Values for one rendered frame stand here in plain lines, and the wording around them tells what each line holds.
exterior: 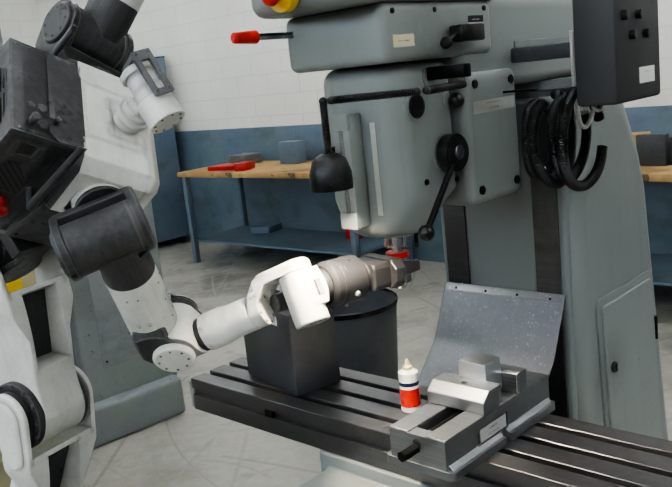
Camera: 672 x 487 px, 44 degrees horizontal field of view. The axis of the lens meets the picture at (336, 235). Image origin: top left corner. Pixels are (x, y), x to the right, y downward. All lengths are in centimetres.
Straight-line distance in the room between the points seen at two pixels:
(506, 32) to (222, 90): 691
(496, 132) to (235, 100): 681
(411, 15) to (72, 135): 60
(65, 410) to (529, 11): 127
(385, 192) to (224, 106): 708
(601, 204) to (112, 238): 109
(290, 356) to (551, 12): 94
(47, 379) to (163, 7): 763
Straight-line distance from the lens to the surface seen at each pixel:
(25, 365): 176
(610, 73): 156
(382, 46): 141
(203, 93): 877
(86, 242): 135
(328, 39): 149
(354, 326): 349
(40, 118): 141
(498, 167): 168
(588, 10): 157
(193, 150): 901
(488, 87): 165
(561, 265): 186
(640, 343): 214
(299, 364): 182
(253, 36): 148
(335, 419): 171
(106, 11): 163
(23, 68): 147
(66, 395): 180
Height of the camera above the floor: 162
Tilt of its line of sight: 11 degrees down
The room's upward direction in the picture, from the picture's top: 6 degrees counter-clockwise
